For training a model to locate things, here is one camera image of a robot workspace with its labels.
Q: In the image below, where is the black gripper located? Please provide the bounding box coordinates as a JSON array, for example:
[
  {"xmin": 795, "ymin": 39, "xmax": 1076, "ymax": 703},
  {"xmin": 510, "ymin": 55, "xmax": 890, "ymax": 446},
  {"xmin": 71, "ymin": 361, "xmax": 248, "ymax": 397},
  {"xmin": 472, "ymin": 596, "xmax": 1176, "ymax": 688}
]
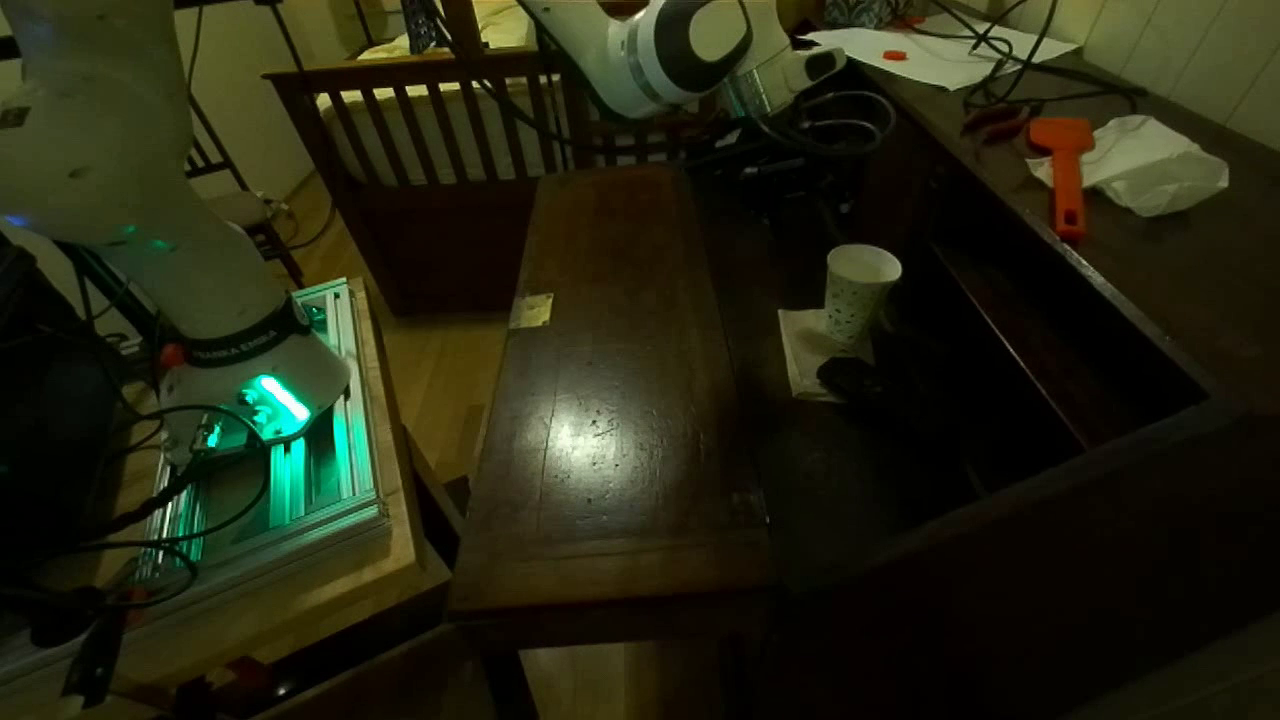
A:
[{"xmin": 812, "ymin": 256, "xmax": 995, "ymax": 453}]

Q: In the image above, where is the white speckled paper coffee cup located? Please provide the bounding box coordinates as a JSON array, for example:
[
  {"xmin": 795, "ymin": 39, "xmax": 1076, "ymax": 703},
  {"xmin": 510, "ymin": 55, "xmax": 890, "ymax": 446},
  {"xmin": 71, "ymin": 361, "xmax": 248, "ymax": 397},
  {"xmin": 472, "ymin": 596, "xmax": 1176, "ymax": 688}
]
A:
[{"xmin": 821, "ymin": 240, "xmax": 910, "ymax": 351}]

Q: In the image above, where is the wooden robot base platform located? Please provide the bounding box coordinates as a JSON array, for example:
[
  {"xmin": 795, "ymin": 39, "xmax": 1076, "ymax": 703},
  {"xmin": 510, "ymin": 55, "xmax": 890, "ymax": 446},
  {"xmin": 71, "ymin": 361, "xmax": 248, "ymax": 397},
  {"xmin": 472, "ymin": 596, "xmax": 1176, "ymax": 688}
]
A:
[{"xmin": 0, "ymin": 271, "xmax": 459, "ymax": 695}]

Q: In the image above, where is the dark wooden secretary cabinet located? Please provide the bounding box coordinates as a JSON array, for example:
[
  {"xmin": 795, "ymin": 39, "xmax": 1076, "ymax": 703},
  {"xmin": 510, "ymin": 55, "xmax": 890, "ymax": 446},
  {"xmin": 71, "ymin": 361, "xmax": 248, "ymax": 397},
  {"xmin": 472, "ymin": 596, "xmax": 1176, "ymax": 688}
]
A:
[{"xmin": 444, "ymin": 44, "xmax": 1280, "ymax": 720}]

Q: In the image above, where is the white paper napkin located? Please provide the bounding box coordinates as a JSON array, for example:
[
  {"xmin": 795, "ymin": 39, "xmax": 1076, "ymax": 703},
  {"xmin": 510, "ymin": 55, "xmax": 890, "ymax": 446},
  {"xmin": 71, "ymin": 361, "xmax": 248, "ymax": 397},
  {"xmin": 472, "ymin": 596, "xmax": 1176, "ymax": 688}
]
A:
[{"xmin": 777, "ymin": 303, "xmax": 858, "ymax": 406}]

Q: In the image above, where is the orange plastic scraper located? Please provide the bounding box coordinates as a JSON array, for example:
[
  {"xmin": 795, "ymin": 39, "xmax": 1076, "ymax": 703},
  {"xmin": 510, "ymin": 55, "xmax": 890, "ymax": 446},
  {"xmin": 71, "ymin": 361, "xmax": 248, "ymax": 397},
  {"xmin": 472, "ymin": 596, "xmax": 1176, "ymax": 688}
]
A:
[{"xmin": 1025, "ymin": 111, "xmax": 1099, "ymax": 246}]

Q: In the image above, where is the white paper sheet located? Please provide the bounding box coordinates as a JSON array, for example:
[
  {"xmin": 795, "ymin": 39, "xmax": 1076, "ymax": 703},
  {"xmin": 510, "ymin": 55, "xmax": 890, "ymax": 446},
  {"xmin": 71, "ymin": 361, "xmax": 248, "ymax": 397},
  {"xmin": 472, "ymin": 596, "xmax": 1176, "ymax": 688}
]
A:
[{"xmin": 799, "ymin": 20, "xmax": 1087, "ymax": 96}]

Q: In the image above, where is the red object on shelf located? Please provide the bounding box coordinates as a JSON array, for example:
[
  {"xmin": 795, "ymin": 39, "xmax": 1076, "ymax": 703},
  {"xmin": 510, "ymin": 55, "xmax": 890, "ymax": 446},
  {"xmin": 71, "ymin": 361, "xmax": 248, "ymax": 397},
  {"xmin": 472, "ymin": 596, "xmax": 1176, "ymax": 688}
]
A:
[{"xmin": 1025, "ymin": 111, "xmax": 1238, "ymax": 223}]

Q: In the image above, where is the small pale sticker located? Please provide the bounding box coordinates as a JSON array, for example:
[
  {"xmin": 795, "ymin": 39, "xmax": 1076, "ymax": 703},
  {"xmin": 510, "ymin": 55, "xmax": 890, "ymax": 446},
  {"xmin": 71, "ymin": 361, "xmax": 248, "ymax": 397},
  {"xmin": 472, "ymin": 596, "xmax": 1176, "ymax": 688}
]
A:
[{"xmin": 504, "ymin": 287, "xmax": 559, "ymax": 331}]

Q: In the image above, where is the wooden chair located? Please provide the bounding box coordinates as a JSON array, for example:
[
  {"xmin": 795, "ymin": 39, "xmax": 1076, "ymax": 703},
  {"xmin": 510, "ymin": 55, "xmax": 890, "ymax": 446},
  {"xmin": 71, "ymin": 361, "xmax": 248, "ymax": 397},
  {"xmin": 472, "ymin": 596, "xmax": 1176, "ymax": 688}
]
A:
[{"xmin": 259, "ymin": 47, "xmax": 607, "ymax": 320}]

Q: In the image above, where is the white ribbed panel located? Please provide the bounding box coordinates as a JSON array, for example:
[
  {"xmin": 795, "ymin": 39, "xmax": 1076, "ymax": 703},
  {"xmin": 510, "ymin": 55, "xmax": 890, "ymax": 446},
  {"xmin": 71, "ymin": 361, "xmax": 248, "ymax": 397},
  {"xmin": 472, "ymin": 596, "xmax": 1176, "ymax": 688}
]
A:
[{"xmin": 155, "ymin": 271, "xmax": 391, "ymax": 571}]

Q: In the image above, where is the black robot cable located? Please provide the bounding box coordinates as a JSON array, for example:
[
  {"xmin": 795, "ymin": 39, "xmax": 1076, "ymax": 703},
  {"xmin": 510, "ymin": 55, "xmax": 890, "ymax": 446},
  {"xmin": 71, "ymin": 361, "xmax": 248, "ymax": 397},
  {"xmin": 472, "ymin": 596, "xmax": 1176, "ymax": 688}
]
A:
[{"xmin": 744, "ymin": 75, "xmax": 906, "ymax": 171}]

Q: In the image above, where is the black power cable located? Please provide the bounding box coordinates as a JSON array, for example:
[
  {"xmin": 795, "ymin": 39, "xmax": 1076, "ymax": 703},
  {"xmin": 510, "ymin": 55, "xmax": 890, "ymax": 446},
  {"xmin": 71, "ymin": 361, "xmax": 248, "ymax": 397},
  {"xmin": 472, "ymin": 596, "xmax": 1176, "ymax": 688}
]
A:
[{"xmin": 917, "ymin": 0, "xmax": 1154, "ymax": 117}]

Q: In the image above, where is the black base cable bundle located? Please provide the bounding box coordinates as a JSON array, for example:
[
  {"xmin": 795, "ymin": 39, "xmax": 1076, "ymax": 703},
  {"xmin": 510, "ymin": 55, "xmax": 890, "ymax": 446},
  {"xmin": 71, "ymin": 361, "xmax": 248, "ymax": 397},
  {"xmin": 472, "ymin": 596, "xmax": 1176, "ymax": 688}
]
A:
[{"xmin": 0, "ymin": 397, "xmax": 277, "ymax": 711}]

